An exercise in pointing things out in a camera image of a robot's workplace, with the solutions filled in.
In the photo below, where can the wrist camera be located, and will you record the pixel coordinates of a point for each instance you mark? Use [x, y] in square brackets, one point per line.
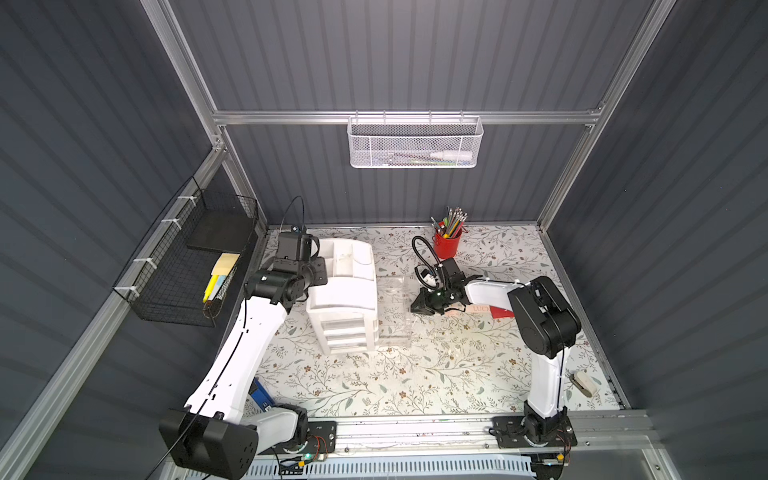
[297, 246]
[447, 274]

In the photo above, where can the white wire mesh basket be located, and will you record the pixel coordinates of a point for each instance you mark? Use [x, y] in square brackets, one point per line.
[405, 142]

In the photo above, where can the red postcard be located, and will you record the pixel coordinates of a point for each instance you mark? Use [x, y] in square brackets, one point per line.
[500, 313]

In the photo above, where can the black wire wall basket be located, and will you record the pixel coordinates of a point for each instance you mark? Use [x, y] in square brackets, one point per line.
[166, 280]

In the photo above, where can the red pencil cup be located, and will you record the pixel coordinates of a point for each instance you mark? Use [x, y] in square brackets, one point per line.
[446, 248]

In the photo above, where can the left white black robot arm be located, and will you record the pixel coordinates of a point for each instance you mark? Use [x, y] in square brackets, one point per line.
[210, 434]

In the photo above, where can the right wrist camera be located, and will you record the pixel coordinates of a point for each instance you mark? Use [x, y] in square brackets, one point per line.
[447, 274]

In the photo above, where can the pencils bundle in cup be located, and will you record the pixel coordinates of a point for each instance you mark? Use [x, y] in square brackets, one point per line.
[450, 227]

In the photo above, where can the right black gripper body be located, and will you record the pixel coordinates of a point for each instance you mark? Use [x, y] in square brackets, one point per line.
[432, 298]

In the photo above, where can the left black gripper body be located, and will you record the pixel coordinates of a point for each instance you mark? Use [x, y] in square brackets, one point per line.
[315, 272]

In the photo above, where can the white plastic drawer organizer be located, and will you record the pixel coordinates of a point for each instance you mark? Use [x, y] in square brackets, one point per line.
[344, 311]

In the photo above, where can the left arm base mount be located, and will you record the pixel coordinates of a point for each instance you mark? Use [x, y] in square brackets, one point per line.
[320, 439]

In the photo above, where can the yellow sticky notes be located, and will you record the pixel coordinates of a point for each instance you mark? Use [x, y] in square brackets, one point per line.
[219, 275]

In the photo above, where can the clear plastic drawer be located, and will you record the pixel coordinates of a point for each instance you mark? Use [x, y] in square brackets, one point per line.
[395, 319]

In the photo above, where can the white marker in basket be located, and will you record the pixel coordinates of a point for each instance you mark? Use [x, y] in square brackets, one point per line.
[452, 156]

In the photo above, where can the white perforated cable tray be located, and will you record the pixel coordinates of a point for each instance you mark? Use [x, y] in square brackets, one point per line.
[400, 467]

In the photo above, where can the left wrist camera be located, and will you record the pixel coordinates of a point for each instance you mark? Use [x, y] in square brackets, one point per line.
[297, 246]

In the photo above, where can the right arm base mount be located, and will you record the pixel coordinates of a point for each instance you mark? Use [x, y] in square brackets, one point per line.
[530, 430]

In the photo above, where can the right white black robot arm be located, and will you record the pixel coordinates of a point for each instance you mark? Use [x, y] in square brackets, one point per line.
[547, 324]

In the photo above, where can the cream floral postcard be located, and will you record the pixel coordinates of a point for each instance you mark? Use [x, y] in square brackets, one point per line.
[455, 311]

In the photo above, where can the black notebook in basket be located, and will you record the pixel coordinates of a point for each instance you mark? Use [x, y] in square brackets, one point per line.
[221, 232]

